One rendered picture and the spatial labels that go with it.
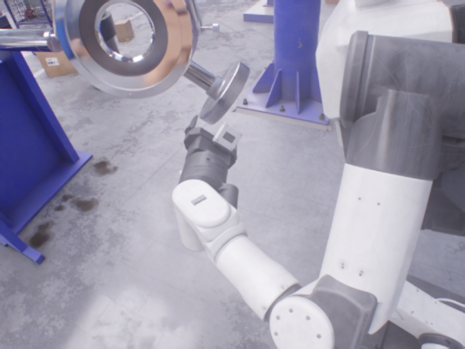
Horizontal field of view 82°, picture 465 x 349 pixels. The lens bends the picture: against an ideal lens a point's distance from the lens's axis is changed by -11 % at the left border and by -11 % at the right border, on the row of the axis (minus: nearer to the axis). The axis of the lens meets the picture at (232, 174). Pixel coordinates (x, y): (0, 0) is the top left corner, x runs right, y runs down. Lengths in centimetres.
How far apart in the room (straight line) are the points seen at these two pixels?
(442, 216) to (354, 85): 44
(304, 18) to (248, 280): 192
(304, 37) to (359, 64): 191
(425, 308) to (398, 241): 84
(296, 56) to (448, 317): 178
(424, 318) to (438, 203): 55
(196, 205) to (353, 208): 24
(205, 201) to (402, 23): 36
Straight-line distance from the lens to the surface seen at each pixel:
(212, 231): 43
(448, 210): 66
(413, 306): 111
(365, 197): 30
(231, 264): 42
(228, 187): 53
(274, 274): 40
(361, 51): 30
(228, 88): 78
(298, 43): 221
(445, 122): 32
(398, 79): 30
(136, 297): 155
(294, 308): 34
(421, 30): 43
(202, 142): 60
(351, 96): 30
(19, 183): 229
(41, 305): 178
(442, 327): 116
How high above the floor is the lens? 134
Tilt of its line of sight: 46 degrees down
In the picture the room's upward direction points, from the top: 7 degrees counter-clockwise
